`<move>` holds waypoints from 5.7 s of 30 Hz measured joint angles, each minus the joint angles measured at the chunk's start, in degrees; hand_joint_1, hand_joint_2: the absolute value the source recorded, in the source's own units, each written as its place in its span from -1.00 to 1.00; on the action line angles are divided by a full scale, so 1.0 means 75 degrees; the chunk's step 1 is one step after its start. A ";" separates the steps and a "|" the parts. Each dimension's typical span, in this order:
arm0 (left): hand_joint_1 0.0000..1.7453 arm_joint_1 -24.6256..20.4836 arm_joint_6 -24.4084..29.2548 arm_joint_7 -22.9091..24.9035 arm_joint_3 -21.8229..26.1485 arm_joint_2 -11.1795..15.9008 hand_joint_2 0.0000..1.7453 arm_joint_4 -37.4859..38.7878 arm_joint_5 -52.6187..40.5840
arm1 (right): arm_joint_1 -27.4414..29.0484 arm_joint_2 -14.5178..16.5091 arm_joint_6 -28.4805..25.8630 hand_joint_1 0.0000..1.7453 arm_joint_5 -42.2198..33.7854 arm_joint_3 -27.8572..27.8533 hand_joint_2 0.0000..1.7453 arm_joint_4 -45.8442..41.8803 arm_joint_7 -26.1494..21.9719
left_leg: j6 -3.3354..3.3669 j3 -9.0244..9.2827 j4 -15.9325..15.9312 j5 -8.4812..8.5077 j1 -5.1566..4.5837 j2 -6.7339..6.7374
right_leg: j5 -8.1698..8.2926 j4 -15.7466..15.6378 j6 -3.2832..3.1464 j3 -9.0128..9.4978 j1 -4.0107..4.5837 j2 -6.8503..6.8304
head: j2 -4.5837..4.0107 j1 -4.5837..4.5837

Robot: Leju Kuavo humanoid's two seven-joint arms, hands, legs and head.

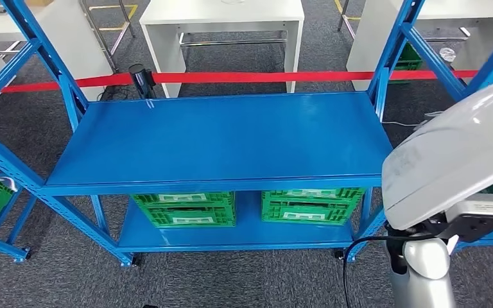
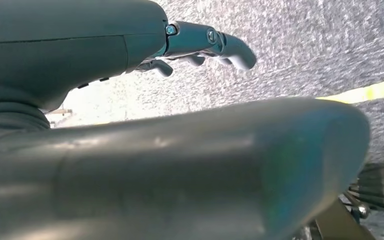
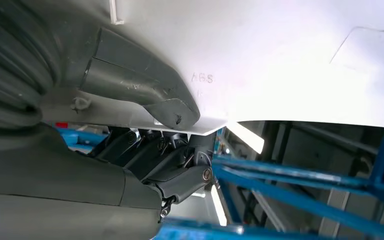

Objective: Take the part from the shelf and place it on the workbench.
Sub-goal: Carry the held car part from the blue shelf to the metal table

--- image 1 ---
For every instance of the red barrier tape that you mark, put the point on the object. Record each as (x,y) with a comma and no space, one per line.
(250,77)

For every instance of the steel table frame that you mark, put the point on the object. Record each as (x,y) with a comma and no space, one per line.
(102,40)

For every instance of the white plastic shell part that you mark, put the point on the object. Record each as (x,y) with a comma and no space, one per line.
(450,161)

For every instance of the crumpled clear plastic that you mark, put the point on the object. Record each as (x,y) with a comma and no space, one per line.
(447,55)

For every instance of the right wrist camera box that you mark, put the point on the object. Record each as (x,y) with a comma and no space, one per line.
(480,221)

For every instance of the white panel table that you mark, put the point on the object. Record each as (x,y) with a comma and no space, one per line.
(221,10)
(370,46)
(76,46)

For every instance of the black barrier post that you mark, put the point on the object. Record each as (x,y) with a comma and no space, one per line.
(142,83)

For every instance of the brown cardboard box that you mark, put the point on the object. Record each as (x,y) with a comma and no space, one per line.
(40,2)

